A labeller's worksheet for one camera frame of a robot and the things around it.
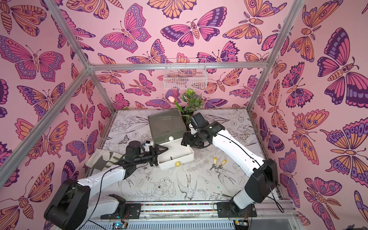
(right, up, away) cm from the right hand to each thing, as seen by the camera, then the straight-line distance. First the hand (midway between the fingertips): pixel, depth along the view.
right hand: (182, 146), depth 76 cm
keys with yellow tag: (+21, -13, +15) cm, 29 cm away
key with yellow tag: (+25, -13, +14) cm, 32 cm away
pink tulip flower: (-7, +27, +14) cm, 31 cm away
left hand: (-7, -4, +4) cm, 9 cm away
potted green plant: (+7, +25, +13) cm, 29 cm away
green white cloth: (-53, -11, +16) cm, 57 cm away
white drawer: (-3, -5, +5) cm, 8 cm away
